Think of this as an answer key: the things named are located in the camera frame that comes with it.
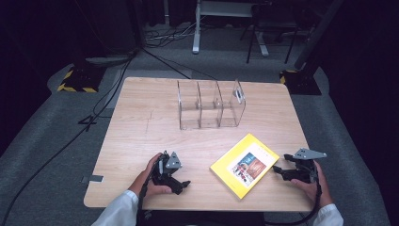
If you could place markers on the white desk frame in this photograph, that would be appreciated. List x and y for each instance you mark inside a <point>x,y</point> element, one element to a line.
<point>196,37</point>

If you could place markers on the black tape cross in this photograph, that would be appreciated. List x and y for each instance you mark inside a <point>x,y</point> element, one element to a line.
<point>88,121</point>

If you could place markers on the yellow book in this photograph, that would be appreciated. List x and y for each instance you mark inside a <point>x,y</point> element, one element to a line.
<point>230,175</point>

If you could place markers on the clear acrylic book rack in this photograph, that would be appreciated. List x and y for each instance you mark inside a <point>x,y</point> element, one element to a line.
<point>200,119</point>

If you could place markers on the person's right hand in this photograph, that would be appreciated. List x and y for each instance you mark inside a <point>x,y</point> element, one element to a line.
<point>316,191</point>

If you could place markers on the grey tape strip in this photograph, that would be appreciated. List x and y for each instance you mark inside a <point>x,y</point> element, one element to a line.
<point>94,179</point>

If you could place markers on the black chair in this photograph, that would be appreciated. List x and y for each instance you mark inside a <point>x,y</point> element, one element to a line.
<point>273,22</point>

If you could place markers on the slanted pole stand black base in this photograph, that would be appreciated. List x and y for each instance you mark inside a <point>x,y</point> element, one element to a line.
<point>302,81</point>

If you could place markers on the person's left hand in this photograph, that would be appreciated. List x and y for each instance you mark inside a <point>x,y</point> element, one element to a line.
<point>146,185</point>

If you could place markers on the stand with yellow-black striped base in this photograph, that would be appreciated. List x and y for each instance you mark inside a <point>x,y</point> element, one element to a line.
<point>83,80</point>

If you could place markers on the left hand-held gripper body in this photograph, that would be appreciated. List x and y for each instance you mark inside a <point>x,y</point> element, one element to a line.
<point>161,175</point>

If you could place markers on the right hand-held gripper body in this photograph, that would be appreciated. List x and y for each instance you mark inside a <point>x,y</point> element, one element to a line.
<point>306,172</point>

